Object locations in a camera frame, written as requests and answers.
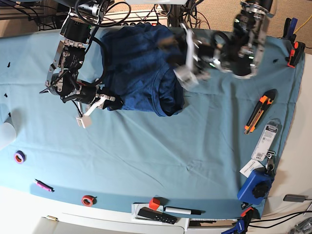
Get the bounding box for red tape roll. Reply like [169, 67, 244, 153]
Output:
[81, 195, 97, 207]

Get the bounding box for pink marker pen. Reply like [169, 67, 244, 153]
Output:
[34, 179, 54, 193]

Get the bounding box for white power strip red switch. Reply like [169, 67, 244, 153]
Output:
[121, 20, 168, 27]

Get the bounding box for blue spring clamp top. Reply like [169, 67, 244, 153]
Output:
[282, 18, 298, 40]

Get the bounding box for blue box black knob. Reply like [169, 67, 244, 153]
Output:
[237, 170, 274, 205]

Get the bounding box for red cube block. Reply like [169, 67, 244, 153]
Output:
[149, 197, 161, 211]

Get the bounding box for white book under remote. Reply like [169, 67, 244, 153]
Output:
[131, 202, 190, 230]

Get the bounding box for light blue table cloth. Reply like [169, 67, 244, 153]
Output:
[0, 31, 307, 219]

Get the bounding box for metal carabiner keys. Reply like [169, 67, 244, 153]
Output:
[266, 150, 275, 176]

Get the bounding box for orange black utility knife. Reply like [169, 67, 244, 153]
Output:
[244, 89, 277, 135]

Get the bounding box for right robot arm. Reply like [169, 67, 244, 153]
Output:
[41, 0, 123, 128]

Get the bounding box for white paper roll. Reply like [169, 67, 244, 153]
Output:
[0, 122, 17, 150]

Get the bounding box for grey adapter box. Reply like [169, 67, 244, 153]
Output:
[283, 194, 306, 203]

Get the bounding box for white paper card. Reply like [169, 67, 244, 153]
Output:
[239, 159, 264, 178]

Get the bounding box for orange black lower clamp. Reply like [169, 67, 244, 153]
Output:
[240, 207, 254, 217]

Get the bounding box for white black marker pen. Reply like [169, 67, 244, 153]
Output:
[163, 206, 205, 215]

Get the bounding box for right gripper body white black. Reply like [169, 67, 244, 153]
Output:
[75, 79, 116, 129]

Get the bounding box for orange black clamp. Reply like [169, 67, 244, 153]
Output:
[287, 41, 306, 68]
[240, 207, 254, 217]

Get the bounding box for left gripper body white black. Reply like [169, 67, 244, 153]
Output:
[174, 23, 219, 90]

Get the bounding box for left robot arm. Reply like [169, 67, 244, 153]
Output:
[158, 0, 276, 90]

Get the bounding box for purple tape roll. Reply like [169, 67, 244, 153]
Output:
[14, 151, 26, 164]

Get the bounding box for white packaged item blister card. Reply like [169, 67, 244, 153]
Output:
[251, 118, 281, 161]

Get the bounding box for blue black clamp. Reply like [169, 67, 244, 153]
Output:
[221, 219, 249, 234]

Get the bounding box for black remote control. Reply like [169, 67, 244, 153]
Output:
[138, 207, 178, 224]

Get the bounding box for dark blue t-shirt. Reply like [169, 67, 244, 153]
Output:
[100, 24, 184, 117]

